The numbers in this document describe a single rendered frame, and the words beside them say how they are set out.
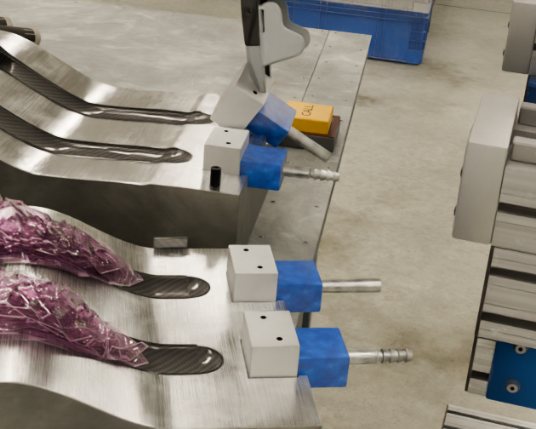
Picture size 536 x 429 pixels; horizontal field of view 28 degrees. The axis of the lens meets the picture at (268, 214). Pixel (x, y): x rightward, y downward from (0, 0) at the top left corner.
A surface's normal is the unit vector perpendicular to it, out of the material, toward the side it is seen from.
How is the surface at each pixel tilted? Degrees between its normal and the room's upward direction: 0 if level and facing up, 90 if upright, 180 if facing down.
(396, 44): 91
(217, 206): 90
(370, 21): 91
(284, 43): 77
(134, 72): 0
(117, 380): 26
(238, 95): 104
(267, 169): 90
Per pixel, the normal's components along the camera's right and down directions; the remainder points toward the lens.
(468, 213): -0.28, 0.40
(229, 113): -0.22, 0.62
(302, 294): 0.14, 0.44
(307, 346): 0.07, -0.90
